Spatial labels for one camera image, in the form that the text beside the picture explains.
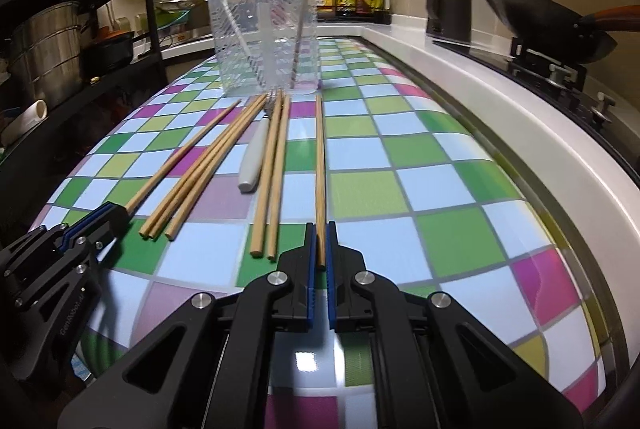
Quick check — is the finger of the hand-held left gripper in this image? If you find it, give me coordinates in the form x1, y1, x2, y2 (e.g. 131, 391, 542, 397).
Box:
20, 203, 117, 246
60, 205, 132, 266

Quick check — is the black wok with wooden handle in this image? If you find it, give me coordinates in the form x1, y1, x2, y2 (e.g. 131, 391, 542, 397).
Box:
479, 0, 640, 64

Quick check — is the white-handled steel fork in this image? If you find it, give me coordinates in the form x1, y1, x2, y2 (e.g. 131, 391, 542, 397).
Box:
237, 91, 279, 194

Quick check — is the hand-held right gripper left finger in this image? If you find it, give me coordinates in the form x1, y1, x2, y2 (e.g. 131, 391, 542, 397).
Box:
57, 222, 318, 429

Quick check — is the black cooking pot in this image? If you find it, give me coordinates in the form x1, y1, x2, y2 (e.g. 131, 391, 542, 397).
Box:
82, 31, 137, 77

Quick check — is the white paper roll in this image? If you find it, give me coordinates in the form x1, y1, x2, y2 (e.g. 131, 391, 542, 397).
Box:
0, 100, 49, 144

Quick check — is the black electric kettle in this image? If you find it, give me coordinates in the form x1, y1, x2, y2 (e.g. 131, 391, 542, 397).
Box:
426, 0, 472, 44

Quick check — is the blue patterned packet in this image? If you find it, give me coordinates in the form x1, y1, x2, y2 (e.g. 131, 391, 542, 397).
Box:
70, 353, 94, 382

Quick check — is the steel stove knob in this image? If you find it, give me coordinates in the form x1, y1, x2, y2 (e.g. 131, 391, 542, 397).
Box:
590, 93, 617, 124
546, 63, 576, 88

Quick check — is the clear plastic utensil holder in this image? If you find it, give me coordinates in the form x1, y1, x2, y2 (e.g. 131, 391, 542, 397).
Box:
206, 0, 321, 97

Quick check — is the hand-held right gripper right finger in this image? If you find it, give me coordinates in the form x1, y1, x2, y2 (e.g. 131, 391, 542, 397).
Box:
326, 221, 586, 429

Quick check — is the black glass gas stove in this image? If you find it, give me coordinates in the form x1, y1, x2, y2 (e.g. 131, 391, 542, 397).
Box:
432, 36, 640, 190

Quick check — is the black burner grate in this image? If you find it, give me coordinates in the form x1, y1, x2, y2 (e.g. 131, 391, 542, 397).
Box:
510, 36, 587, 92

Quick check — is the green plastic basin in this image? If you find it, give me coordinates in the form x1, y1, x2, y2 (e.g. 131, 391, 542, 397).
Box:
155, 8, 193, 30

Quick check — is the steel stockpot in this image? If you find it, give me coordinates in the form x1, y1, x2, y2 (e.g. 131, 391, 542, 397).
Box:
7, 1, 83, 110

